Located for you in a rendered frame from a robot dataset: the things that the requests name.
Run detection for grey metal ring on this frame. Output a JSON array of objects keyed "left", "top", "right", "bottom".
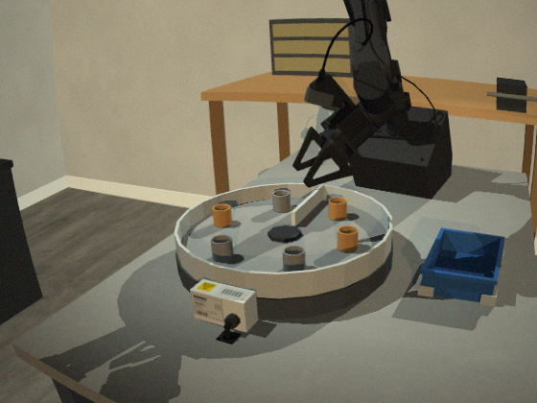
[
  {"left": 272, "top": 190, "right": 291, "bottom": 213},
  {"left": 283, "top": 246, "right": 306, "bottom": 272},
  {"left": 211, "top": 234, "right": 234, "bottom": 263}
]

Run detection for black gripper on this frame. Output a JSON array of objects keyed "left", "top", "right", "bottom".
[{"left": 292, "top": 118, "right": 377, "bottom": 188}]

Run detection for orange hollow cylinder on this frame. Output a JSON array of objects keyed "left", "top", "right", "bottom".
[
  {"left": 329, "top": 197, "right": 347, "bottom": 221},
  {"left": 338, "top": 225, "right": 359, "bottom": 253},
  {"left": 212, "top": 204, "right": 232, "bottom": 228}
]

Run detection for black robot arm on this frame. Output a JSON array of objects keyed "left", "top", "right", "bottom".
[{"left": 304, "top": 0, "right": 435, "bottom": 142}]

